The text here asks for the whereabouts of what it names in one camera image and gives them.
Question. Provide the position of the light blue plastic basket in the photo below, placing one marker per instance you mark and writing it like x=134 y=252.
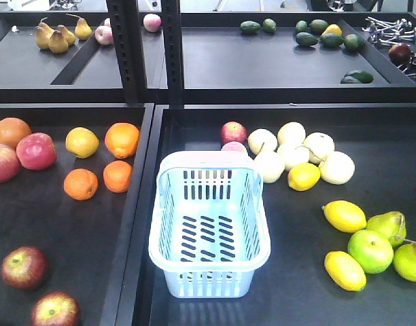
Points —
x=209 y=232

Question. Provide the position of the pink peach behind basket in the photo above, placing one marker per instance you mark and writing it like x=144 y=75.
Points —
x=234 y=146

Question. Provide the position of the white melon three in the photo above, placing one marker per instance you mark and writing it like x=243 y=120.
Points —
x=319 y=145

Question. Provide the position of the green avocado three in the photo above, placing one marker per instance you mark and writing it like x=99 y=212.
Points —
x=301 y=26

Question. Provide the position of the brown pear three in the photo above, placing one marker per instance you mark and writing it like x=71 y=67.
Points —
x=67 y=34

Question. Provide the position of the orange behind red apples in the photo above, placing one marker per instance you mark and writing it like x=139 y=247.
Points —
x=13 y=130

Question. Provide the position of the red apple right tray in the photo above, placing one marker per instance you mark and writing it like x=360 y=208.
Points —
x=233 y=131

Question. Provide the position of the white melon one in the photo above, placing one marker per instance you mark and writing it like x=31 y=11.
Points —
x=262 y=140

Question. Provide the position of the white melon five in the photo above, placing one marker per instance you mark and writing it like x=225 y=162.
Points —
x=270 y=165

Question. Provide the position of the white melon four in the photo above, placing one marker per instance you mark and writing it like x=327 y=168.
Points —
x=293 y=154

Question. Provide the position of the large orange with nub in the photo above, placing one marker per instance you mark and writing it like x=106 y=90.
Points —
x=122 y=139

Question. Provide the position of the white melon two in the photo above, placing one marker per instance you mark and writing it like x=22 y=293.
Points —
x=292 y=132

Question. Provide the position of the small orange right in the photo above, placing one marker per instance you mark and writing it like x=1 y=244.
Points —
x=117 y=176

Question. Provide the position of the small orange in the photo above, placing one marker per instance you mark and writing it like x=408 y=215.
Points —
x=117 y=176
x=81 y=184

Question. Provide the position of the yellow lemon near melons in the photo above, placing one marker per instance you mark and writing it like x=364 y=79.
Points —
x=303 y=176

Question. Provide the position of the black upper display tray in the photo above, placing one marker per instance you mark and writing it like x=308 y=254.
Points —
x=221 y=65

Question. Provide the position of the yellow round citrus fruit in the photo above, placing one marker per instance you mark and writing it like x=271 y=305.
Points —
x=81 y=142

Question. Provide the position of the small orange left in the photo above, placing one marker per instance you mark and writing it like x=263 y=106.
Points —
x=81 y=184

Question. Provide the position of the white melon six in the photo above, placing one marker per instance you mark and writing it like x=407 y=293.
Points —
x=337 y=168

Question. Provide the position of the green avocado one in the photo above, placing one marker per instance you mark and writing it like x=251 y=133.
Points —
x=249 y=27

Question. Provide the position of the yellow lemon middle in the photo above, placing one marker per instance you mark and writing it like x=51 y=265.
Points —
x=345 y=216

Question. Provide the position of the green avocado two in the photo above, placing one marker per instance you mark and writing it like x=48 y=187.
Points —
x=269 y=25

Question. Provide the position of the green avocado five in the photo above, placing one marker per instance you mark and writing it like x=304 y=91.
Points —
x=306 y=39

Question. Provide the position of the wooden black produce stand left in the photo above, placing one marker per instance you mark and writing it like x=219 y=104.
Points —
x=85 y=241

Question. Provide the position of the pink apple upper tray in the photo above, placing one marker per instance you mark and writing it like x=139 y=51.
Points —
x=103 y=35

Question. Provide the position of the green avocado front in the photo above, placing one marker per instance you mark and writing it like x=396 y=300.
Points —
x=357 y=77

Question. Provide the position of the large red apple right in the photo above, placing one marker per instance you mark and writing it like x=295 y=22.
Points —
x=36 y=151

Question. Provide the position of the large red apple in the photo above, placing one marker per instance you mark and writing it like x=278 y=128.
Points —
x=36 y=151
x=9 y=163

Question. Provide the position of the green avocado six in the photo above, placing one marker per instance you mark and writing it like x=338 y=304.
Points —
x=331 y=40

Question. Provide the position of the green avocado four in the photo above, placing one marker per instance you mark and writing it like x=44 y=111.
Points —
x=318 y=26

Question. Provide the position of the yellow lemon front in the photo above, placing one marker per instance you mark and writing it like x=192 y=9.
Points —
x=345 y=271

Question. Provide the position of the black produce stand right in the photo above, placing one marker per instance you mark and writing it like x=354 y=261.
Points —
x=292 y=287

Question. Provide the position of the brown pear four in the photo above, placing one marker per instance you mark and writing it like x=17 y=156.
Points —
x=82 y=29

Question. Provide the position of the yellow mango among avocados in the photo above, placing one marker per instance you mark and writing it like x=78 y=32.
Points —
x=334 y=29

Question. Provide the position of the green apple centre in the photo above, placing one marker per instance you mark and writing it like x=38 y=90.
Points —
x=371 y=250

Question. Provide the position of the green avocado seven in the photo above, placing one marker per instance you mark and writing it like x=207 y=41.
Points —
x=353 y=42

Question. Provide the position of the brown pear two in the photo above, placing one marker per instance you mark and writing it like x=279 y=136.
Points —
x=57 y=43

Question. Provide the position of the green pear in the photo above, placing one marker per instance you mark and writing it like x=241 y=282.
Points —
x=391 y=225

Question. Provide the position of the large red apple left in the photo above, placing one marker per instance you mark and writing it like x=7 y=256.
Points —
x=9 y=163

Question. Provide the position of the pink apple behind post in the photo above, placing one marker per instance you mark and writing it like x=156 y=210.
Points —
x=152 y=22

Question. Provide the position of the black shelf upright post right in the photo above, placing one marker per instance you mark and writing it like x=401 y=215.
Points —
x=171 y=24

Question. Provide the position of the black shelf upright post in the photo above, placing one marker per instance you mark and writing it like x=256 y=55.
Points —
x=125 y=24
x=171 y=24

